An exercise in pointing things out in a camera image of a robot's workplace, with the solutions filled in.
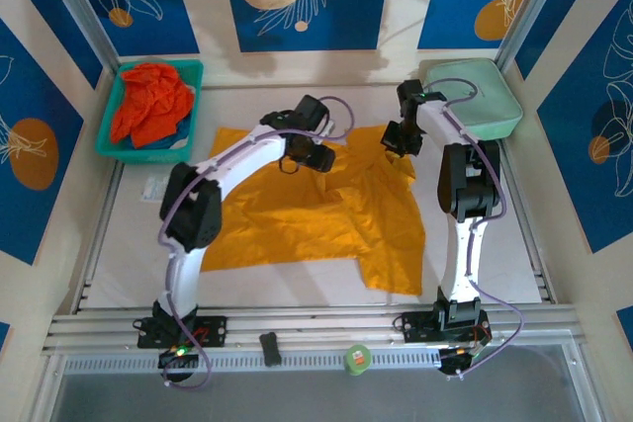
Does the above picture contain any green tape roll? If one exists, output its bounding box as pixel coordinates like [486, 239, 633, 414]
[344, 343, 373, 377]

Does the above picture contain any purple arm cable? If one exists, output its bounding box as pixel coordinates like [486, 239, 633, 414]
[156, 95, 356, 392]
[423, 76, 525, 382]

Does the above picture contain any orange t-shirt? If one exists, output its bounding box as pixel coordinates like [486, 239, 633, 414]
[110, 62, 195, 149]

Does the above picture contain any white and blue sachet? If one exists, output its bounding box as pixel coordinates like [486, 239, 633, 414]
[139, 175, 172, 204]

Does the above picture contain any grey slotted cable duct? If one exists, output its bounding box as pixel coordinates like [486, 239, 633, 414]
[61, 346, 578, 375]

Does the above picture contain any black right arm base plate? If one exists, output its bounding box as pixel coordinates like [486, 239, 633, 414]
[395, 310, 491, 345]

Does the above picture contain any blue cloth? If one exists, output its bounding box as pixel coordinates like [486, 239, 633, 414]
[126, 117, 193, 151]

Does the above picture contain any yellow t-shirt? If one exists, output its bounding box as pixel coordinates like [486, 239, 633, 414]
[200, 125, 427, 297]

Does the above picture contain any small black clip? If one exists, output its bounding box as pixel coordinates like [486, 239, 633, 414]
[258, 331, 282, 368]

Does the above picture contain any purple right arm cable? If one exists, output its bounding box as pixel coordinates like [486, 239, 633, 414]
[423, 76, 525, 382]

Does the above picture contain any mint green zip case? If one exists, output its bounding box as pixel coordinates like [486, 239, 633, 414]
[418, 57, 524, 142]

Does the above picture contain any aluminium mounting rail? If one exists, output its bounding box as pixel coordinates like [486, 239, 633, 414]
[42, 302, 580, 355]

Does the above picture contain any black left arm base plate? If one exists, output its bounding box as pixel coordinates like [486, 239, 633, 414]
[132, 315, 228, 350]

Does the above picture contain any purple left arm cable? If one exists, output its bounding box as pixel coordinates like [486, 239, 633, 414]
[156, 95, 356, 392]

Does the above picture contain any teal plastic basket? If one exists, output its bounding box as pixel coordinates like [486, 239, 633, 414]
[94, 58, 205, 165]

